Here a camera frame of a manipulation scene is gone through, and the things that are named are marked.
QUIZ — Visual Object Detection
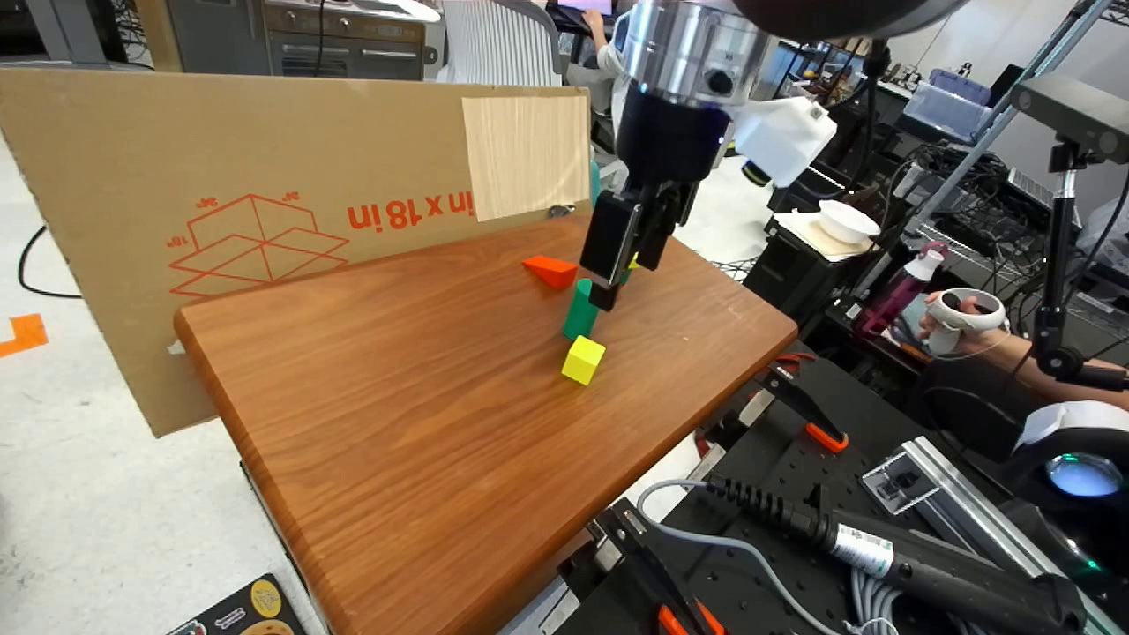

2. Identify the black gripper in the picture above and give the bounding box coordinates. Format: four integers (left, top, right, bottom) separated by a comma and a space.
579, 89, 728, 315

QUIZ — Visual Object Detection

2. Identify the green cylindrical block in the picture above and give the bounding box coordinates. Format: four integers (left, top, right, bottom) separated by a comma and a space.
562, 276, 604, 347

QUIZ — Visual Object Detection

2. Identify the white VR controller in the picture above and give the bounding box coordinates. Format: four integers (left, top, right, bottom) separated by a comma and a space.
920, 282, 1013, 356

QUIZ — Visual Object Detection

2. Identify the robot base with status light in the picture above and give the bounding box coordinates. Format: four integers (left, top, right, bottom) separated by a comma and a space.
1007, 400, 1129, 561

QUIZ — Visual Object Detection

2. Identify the operator bare forearm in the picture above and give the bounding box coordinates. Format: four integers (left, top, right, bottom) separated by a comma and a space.
1001, 333, 1129, 414

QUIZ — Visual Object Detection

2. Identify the orange wedge block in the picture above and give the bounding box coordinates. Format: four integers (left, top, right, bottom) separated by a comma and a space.
519, 250, 584, 293

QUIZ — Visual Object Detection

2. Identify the yellow cube block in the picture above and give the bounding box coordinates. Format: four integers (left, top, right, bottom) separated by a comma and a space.
559, 333, 610, 393

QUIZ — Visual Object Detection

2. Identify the operator hand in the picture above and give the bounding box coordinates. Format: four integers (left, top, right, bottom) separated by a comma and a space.
940, 322, 1032, 369

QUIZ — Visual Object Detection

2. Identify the light wood panel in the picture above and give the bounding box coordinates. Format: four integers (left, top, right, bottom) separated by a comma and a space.
460, 91, 592, 227

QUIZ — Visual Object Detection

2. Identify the person in white hoodie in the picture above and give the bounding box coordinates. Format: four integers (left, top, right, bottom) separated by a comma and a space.
579, 5, 632, 79

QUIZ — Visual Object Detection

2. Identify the black clamp small orange tip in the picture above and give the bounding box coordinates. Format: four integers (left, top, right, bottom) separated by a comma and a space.
693, 362, 855, 457

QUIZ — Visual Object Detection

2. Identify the magenta bottle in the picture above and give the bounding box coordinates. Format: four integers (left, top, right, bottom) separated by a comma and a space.
861, 243, 948, 337

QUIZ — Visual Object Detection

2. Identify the black perforated breadboard table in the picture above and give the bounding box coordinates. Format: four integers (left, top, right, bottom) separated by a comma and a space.
562, 347, 1129, 635

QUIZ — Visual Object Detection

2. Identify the dark metal cabinet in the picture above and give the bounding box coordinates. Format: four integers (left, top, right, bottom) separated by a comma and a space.
161, 0, 452, 83

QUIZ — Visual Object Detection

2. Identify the black corrugated conduit silver connector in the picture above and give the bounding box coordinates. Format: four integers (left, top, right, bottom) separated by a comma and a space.
701, 474, 1091, 635

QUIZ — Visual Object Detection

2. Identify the cardboard sheet with orange print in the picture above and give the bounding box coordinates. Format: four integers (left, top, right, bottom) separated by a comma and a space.
0, 68, 598, 442

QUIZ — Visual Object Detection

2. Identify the black packet with gold circles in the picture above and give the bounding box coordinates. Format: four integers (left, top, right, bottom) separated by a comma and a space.
161, 570, 312, 635

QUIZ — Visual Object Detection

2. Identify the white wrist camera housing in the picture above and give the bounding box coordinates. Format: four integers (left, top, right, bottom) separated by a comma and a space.
724, 95, 839, 191

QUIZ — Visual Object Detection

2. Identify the thin grey cable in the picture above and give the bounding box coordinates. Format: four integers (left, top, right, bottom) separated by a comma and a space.
632, 474, 851, 635

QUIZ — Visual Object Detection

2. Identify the black clamp long orange handle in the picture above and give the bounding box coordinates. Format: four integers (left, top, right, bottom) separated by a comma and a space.
592, 499, 734, 635

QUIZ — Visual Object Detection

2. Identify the grey metal shelf post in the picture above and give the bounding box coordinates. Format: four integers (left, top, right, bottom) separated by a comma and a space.
845, 0, 1116, 312

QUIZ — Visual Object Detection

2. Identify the aluminium rail with tag plate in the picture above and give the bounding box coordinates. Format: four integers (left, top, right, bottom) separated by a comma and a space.
861, 434, 1129, 635

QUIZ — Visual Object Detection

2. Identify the black camera tripod stand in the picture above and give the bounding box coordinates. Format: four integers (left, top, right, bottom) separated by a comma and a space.
1013, 71, 1129, 388

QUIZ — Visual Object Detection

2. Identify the black floor cable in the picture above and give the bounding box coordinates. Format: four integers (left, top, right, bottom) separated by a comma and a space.
16, 223, 86, 303

